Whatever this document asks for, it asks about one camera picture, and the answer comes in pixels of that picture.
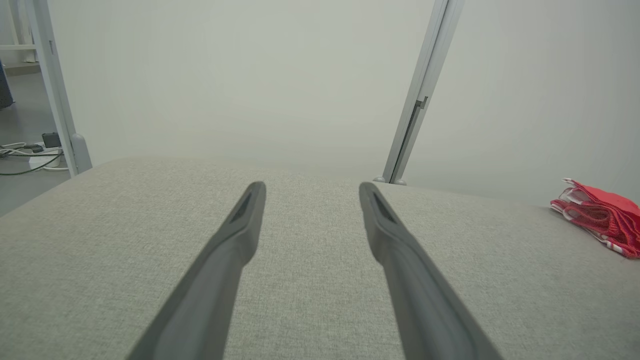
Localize white power strip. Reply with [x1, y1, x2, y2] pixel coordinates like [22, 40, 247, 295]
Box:
[27, 145, 64, 169]

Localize black floor cable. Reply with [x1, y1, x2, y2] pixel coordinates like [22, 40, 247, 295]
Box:
[0, 149, 65, 176]

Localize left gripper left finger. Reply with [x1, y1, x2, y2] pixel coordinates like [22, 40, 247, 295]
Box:
[127, 181, 267, 360]

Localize grey metal stand leg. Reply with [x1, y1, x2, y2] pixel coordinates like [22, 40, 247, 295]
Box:
[25, 0, 94, 177]

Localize white shelf frame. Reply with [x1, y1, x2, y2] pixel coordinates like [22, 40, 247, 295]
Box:
[0, 0, 39, 66]

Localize grey partition post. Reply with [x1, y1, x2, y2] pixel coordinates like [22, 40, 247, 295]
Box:
[372, 0, 466, 186]

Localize white floor cable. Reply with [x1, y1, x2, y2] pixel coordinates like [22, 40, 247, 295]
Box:
[0, 142, 32, 159]

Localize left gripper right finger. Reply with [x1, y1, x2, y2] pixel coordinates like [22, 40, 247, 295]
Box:
[359, 182, 503, 360]

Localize red white jersey shirt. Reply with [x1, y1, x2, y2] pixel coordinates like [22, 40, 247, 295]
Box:
[550, 197, 640, 260]

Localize red white shorts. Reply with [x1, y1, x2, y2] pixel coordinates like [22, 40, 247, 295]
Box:
[561, 177, 640, 217]

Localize dark blue object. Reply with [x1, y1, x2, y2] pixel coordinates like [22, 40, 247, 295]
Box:
[0, 60, 15, 111]

